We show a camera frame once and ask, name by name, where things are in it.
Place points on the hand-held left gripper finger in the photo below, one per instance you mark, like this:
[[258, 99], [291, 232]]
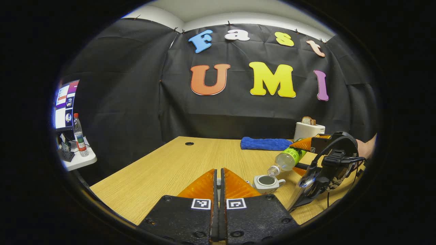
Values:
[[215, 217], [222, 217]]

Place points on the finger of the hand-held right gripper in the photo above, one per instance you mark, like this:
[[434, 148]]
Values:
[[318, 144], [301, 166]]

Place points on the clear water bottle green label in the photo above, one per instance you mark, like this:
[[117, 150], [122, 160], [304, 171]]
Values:
[[287, 159]]

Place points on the red cap plastic bottle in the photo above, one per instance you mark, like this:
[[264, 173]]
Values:
[[80, 139]]

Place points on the white toaster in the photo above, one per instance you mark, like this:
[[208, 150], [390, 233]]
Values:
[[308, 132]]

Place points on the pale bread slice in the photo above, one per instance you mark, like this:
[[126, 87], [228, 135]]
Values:
[[306, 120]]

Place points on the blue towel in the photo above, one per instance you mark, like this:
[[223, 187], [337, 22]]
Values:
[[265, 143]]

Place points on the white side table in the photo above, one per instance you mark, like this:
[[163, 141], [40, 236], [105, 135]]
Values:
[[80, 161]]

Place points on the black backdrop cloth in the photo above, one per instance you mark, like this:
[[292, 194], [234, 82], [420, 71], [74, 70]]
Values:
[[136, 85]]

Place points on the black keyboard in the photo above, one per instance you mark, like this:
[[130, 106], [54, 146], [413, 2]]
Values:
[[66, 156]]

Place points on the computer monitor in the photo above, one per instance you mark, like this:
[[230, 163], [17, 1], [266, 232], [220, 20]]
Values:
[[66, 103]]

